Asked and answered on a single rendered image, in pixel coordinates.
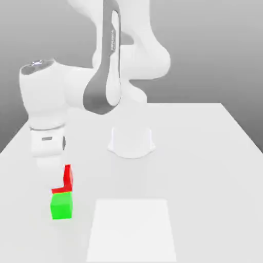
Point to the small red cube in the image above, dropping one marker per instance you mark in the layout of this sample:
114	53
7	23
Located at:
69	177

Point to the small green cube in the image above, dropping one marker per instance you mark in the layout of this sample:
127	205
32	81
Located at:
61	206

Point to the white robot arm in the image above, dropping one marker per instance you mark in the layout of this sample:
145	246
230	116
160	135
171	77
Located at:
47	92

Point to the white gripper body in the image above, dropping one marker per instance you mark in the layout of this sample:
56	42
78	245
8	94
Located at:
50	164

